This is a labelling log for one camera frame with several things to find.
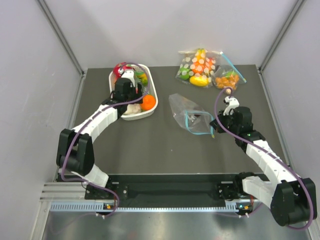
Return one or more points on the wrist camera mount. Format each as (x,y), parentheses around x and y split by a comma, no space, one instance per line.
(231,104)
(129,74)

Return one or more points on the white plastic basket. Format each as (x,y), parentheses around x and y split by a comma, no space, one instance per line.
(149,90)

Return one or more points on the white fake cauliflower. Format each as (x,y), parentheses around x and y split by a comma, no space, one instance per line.
(133,109)

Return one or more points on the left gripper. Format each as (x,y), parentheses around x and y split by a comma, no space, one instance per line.
(139,94)

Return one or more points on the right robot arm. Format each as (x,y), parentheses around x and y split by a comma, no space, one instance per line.
(290,198)

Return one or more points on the red fake dragon fruit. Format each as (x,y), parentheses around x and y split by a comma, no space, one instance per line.
(120,68)

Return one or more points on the clear blue zip bag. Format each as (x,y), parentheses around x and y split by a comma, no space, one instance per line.
(191,116)

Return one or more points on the grey cable duct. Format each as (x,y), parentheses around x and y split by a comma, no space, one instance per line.
(103,207)

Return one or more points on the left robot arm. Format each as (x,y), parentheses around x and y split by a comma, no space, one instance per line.
(75,152)

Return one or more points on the green yellow fake lime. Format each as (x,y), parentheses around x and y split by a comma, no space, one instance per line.
(142,77)

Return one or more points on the polka dot fruit bag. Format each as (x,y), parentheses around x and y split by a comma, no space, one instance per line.
(198,67)

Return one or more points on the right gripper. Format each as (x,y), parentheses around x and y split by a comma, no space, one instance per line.
(222,117)

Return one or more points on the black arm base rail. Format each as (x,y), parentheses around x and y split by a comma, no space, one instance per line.
(171,190)

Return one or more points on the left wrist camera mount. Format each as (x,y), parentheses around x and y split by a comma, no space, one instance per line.
(129,74)

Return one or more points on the orange fake tangerine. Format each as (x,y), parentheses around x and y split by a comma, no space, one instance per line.
(148,102)

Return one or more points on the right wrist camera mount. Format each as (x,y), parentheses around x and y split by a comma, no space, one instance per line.
(231,104)

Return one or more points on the small bag of orange pieces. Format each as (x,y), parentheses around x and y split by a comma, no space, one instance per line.
(226,74)

